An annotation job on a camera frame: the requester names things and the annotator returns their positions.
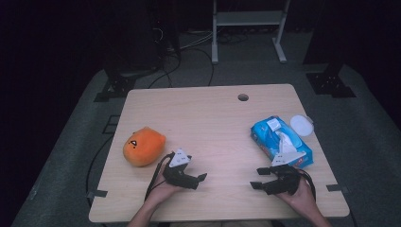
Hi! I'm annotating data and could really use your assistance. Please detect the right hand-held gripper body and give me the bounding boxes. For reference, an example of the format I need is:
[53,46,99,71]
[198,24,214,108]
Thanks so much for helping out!
[264,150,307,196]

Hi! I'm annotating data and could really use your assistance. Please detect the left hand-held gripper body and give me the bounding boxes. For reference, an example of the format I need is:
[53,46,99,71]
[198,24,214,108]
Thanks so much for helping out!
[162,148,201,189]

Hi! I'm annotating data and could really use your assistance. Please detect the blue wet wipes pack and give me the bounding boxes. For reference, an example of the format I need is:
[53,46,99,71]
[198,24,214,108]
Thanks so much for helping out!
[250,115,314,169]

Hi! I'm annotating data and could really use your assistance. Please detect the orange plush toy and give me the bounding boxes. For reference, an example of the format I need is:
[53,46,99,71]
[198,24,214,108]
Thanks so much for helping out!
[122,126,166,167]

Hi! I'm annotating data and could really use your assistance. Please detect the person's right hand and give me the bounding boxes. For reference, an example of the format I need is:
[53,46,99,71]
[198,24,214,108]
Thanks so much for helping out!
[275,178,317,218]

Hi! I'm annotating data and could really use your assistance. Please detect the person's left hand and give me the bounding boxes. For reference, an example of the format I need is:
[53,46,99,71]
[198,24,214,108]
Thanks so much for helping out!
[147,164,190,206]

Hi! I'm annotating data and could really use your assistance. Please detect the black tape piece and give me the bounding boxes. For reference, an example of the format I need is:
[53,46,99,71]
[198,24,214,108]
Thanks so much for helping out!
[325,183,349,193]
[87,189,109,199]

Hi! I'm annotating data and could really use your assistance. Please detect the white round lid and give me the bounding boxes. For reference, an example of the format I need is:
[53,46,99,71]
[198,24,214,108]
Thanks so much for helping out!
[289,114,315,137]

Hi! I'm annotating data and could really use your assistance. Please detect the black stand base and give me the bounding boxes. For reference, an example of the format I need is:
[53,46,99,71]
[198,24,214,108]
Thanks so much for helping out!
[305,61,357,98]
[94,62,159,103]

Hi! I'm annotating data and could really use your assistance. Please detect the white metal stand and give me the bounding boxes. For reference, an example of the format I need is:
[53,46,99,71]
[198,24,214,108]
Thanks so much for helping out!
[211,0,291,64]

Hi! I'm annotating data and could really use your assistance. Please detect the right hand-held gripper cable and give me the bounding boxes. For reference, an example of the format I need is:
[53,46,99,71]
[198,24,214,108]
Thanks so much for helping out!
[297,168,317,202]

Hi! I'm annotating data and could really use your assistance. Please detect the hand-held gripper cable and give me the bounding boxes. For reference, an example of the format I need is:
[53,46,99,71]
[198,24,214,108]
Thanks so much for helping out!
[144,151,176,202]
[297,168,317,202]

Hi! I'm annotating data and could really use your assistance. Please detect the left hand-held gripper cable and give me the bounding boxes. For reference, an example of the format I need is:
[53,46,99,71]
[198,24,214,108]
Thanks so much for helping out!
[144,151,176,202]

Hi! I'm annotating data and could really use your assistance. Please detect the thin black floor cable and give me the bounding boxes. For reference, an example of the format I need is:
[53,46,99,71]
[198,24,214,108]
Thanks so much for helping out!
[85,134,114,202]

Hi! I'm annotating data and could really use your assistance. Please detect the white floor cables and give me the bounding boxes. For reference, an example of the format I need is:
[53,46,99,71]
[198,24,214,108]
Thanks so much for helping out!
[176,30,216,52]

